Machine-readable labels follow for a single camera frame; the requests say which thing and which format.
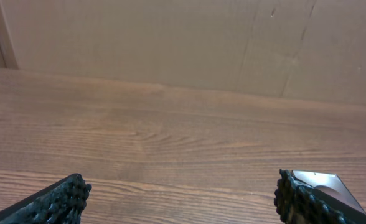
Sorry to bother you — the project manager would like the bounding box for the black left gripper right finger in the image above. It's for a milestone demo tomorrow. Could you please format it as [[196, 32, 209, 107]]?
[[274, 169, 366, 224]]

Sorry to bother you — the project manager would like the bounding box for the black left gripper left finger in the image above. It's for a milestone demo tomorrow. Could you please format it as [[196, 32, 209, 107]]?
[[0, 173, 92, 224]]

